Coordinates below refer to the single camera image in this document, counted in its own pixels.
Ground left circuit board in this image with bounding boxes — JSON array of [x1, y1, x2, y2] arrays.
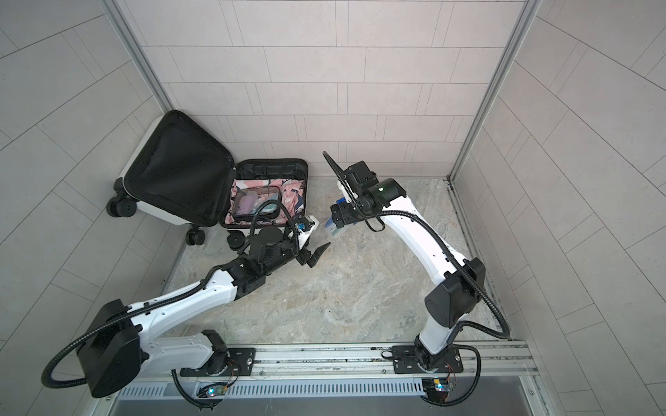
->
[[197, 382, 232, 399]]

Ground left corner metal profile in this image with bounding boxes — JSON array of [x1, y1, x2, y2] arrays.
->
[[99, 0, 173, 113]]

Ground clear cup with blue lid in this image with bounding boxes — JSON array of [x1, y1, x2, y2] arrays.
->
[[324, 198, 346, 237]]

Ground clear toiletry pouch black trim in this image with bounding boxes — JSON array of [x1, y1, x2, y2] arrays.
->
[[229, 185, 282, 223]]

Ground circuit board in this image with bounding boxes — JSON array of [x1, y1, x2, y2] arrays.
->
[[197, 382, 232, 399], [421, 378, 454, 404]]

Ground right circuit board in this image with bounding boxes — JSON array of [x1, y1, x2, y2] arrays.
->
[[421, 378, 454, 404]]

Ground right corner metal profile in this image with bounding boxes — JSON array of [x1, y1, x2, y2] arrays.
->
[[448, 0, 545, 182]]

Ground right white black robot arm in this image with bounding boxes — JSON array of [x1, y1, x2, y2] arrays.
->
[[323, 152, 511, 372]]

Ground corner metal profile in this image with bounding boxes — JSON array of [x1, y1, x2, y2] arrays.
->
[[448, 0, 545, 182], [99, 0, 173, 113]]

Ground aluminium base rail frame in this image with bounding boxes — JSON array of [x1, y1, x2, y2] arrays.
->
[[90, 340, 554, 415]]

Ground white suitcase with black lining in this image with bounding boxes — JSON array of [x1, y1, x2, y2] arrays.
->
[[106, 110, 309, 245]]

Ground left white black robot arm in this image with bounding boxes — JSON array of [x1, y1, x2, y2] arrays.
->
[[41, 216, 326, 398]]

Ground pink navy patterned garment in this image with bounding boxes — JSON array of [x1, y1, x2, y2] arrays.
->
[[224, 179, 305, 228]]

